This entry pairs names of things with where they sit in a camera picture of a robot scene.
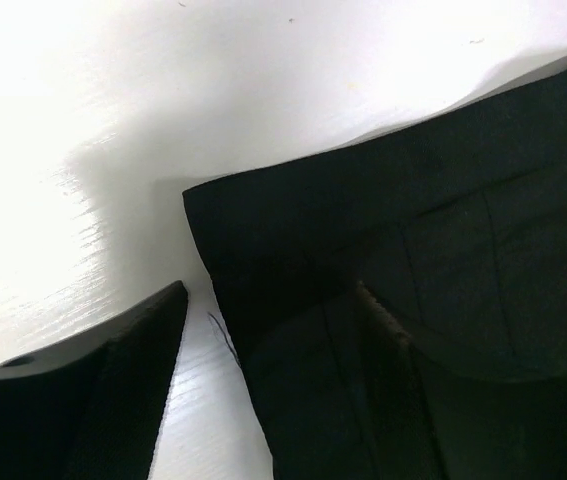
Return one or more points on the black skirt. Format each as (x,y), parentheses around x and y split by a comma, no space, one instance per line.
(458,224)

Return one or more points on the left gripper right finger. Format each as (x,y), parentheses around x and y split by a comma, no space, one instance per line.
(442,411)

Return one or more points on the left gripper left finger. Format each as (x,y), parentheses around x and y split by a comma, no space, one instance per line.
(90,406)

